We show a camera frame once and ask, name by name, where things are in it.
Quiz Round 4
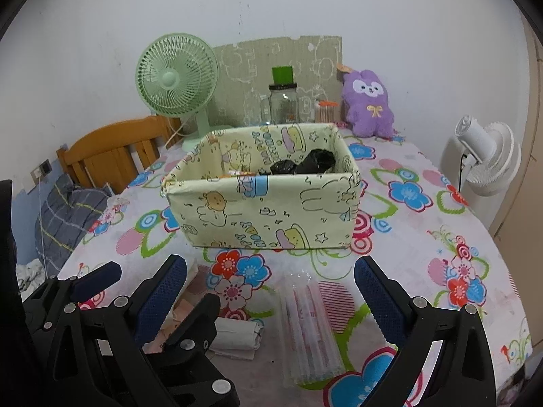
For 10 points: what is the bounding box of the purple plush rabbit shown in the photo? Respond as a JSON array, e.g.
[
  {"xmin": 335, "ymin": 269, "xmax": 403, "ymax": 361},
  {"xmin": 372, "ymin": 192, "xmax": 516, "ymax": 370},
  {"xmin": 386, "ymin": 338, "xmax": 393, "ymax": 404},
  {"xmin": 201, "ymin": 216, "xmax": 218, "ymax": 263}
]
[{"xmin": 337, "ymin": 63, "xmax": 397, "ymax": 140}]

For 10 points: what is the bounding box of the white crumpled cloth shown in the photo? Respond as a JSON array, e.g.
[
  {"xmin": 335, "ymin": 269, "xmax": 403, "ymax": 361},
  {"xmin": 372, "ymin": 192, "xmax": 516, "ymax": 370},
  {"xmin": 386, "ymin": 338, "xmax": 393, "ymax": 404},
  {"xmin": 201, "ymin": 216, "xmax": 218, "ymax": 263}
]
[{"xmin": 17, "ymin": 263, "xmax": 45, "ymax": 289}]

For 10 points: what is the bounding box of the green printed cardboard panel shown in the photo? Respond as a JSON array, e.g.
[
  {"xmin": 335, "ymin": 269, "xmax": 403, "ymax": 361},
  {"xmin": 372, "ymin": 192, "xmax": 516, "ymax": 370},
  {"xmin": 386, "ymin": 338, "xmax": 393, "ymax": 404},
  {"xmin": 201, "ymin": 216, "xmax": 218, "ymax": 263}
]
[{"xmin": 212, "ymin": 36, "xmax": 343, "ymax": 128}]

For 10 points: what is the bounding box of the white standing fan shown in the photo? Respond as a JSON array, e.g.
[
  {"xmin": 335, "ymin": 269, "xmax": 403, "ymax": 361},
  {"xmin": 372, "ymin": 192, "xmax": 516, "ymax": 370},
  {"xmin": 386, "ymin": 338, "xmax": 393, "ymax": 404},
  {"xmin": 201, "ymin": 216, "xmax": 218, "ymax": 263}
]
[{"xmin": 440, "ymin": 114, "xmax": 522, "ymax": 238}]

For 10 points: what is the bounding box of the clear plastic packet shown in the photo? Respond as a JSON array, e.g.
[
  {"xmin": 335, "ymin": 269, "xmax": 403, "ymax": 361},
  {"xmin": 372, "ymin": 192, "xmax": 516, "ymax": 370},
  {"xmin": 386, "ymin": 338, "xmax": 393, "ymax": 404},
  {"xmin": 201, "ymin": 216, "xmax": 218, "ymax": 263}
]
[{"xmin": 278, "ymin": 275, "xmax": 345, "ymax": 386}]

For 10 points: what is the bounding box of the black drawstring pouch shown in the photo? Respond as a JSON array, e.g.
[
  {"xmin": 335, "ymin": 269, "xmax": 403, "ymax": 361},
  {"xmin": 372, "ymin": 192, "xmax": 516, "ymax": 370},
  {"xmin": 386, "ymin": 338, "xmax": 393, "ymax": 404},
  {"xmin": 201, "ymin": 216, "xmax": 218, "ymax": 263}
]
[{"xmin": 270, "ymin": 149, "xmax": 338, "ymax": 175}]

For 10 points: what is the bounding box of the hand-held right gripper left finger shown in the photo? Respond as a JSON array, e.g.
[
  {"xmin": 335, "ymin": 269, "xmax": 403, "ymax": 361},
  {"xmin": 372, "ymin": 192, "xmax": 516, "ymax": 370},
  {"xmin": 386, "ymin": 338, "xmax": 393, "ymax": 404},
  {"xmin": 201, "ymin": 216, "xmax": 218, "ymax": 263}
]
[{"xmin": 46, "ymin": 254, "xmax": 188, "ymax": 407}]

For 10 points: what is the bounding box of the green desk fan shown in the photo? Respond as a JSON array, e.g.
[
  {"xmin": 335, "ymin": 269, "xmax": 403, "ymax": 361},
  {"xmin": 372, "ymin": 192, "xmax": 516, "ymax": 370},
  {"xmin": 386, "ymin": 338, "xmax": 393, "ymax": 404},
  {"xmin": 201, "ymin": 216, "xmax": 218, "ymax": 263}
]
[{"xmin": 136, "ymin": 34, "xmax": 232, "ymax": 153}]

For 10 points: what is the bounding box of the grey plaid pillow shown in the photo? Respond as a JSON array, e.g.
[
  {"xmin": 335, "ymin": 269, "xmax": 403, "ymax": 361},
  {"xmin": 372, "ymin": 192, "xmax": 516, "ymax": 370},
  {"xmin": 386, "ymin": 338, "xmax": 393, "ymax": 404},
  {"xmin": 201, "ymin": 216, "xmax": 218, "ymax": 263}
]
[{"xmin": 36, "ymin": 174, "xmax": 113, "ymax": 276}]

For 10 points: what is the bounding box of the white cloth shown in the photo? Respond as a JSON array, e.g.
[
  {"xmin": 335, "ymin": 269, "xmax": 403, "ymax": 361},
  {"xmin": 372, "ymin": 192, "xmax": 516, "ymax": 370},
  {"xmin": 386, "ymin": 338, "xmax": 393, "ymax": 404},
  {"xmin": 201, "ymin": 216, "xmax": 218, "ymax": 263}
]
[
  {"xmin": 208, "ymin": 318, "xmax": 266, "ymax": 361},
  {"xmin": 17, "ymin": 263, "xmax": 45, "ymax": 289}
]

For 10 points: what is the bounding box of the cotton swab container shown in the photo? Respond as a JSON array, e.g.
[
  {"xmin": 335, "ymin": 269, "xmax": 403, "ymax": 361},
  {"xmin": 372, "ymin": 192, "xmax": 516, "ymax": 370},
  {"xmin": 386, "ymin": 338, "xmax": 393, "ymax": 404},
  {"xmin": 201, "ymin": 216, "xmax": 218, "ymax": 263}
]
[{"xmin": 315, "ymin": 101, "xmax": 339, "ymax": 123}]

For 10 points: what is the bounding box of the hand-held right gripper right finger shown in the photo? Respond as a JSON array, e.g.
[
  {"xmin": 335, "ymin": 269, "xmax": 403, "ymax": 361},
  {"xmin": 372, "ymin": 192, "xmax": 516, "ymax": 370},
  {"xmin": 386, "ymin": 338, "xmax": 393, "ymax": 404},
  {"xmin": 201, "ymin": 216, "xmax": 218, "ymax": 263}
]
[{"xmin": 354, "ymin": 255, "xmax": 497, "ymax": 407}]

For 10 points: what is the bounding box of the yellow printed fabric storage box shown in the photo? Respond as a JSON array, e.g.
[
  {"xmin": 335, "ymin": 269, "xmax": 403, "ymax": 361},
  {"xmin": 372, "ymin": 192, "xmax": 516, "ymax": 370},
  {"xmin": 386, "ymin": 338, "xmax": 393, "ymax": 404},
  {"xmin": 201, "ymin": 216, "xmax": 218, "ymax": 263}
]
[{"xmin": 161, "ymin": 122, "xmax": 362, "ymax": 252}]

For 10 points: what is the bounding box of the beige door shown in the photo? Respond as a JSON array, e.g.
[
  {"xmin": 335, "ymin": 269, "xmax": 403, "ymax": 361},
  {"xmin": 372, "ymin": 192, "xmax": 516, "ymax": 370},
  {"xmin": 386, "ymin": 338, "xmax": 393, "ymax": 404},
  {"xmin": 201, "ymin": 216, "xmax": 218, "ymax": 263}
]
[{"xmin": 492, "ymin": 21, "xmax": 543, "ymax": 264}]

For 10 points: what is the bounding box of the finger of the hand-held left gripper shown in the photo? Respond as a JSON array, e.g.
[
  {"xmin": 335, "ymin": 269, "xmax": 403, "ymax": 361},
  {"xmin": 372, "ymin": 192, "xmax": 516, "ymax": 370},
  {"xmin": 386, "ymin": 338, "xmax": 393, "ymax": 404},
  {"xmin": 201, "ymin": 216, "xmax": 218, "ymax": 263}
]
[
  {"xmin": 163, "ymin": 292, "xmax": 242, "ymax": 407},
  {"xmin": 21, "ymin": 261, "xmax": 124, "ymax": 335}
]

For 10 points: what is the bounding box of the glass jar with green lid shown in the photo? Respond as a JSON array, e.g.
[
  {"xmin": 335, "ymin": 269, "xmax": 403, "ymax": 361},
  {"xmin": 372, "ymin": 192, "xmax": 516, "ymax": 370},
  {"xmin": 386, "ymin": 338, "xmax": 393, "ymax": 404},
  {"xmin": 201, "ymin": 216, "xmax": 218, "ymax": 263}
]
[{"xmin": 259, "ymin": 65, "xmax": 301, "ymax": 127}]

